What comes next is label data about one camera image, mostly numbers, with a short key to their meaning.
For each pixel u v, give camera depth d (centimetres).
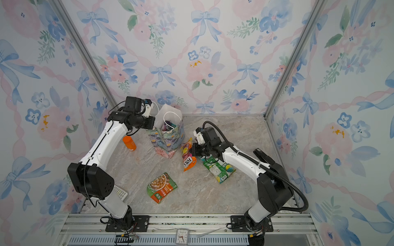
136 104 64
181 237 69
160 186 85
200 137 78
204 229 74
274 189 44
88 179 44
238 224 73
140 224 74
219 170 90
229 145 60
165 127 95
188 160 83
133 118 60
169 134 80
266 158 94
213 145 65
